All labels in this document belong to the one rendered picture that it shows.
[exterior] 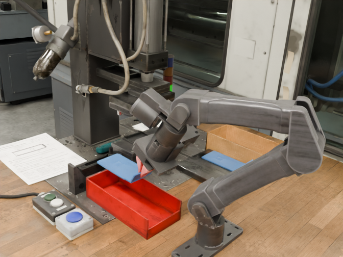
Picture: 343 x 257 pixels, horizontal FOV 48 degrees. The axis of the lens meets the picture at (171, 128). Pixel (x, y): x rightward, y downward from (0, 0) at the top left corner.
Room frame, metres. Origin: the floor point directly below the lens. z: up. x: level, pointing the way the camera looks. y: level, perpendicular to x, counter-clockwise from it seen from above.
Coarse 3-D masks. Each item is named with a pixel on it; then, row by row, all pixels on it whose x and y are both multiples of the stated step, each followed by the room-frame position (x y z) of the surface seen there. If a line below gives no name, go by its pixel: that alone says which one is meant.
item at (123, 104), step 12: (96, 72) 1.24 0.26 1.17; (108, 72) 1.20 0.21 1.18; (120, 72) 1.24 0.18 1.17; (132, 72) 1.23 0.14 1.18; (120, 84) 1.16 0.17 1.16; (132, 84) 1.12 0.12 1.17; (144, 84) 1.09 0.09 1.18; (156, 84) 1.10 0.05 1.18; (168, 84) 1.12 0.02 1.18; (120, 96) 1.09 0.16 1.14; (132, 96) 1.09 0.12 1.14; (168, 96) 1.13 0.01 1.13; (120, 108) 1.05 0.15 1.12
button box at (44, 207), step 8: (32, 192) 0.90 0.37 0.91; (48, 192) 0.88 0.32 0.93; (56, 192) 0.88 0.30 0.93; (32, 200) 0.85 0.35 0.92; (40, 200) 0.84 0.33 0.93; (64, 200) 0.85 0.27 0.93; (40, 208) 0.82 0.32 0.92; (48, 208) 0.81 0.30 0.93; (56, 208) 0.81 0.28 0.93; (64, 208) 0.81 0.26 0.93; (72, 208) 0.82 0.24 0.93; (48, 216) 0.79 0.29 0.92; (56, 216) 0.79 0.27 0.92
